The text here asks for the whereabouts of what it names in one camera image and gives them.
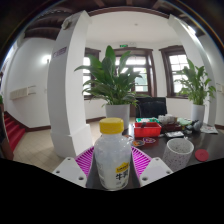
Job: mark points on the large potted plant white pot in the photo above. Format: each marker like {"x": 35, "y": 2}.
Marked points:
{"x": 196, "y": 86}
{"x": 111, "y": 83}

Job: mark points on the green exit sign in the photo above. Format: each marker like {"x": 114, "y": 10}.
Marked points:
{"x": 123, "y": 45}

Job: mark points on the black chair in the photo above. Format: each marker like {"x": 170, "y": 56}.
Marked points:
{"x": 151, "y": 107}

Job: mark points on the red plastic box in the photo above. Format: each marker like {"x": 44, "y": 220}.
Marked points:
{"x": 147, "y": 130}

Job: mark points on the yellow-capped clear drink bottle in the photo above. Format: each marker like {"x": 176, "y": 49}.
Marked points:
{"x": 112, "y": 156}

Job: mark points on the dark wooden framed window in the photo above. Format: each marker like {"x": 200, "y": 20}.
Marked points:
{"x": 90, "y": 55}
{"x": 175, "y": 63}

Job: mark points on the purple wall sign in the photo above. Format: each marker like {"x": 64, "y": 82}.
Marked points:
{"x": 60, "y": 52}

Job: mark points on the dark wooden double door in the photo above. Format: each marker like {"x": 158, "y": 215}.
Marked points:
{"x": 146, "y": 66}

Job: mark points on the printed paper leaflet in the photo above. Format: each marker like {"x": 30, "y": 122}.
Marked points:
{"x": 209, "y": 129}

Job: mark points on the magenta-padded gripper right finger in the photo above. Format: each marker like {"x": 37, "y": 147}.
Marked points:
{"x": 155, "y": 170}

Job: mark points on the green box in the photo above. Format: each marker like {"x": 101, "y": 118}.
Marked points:
{"x": 146, "y": 120}

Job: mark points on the purple round badge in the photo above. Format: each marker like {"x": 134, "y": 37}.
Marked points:
{"x": 149, "y": 140}

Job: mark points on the orange round badge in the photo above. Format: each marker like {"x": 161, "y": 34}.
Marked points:
{"x": 138, "y": 143}

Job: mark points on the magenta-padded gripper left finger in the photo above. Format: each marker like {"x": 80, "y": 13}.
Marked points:
{"x": 70, "y": 170}

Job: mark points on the red carpeted staircase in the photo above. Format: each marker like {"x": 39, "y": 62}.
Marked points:
{"x": 13, "y": 131}

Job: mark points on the white speckled mug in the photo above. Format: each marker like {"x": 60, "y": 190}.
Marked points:
{"x": 176, "y": 155}

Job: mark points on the grey round balls ornament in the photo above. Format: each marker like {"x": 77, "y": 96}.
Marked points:
{"x": 195, "y": 125}

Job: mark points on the black flat phone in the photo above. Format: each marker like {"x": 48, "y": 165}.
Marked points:
{"x": 174, "y": 134}

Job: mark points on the tea set on wooden tray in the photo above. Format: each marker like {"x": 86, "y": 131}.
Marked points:
{"x": 168, "y": 121}

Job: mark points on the flat round red coaster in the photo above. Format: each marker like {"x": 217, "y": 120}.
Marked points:
{"x": 202, "y": 155}

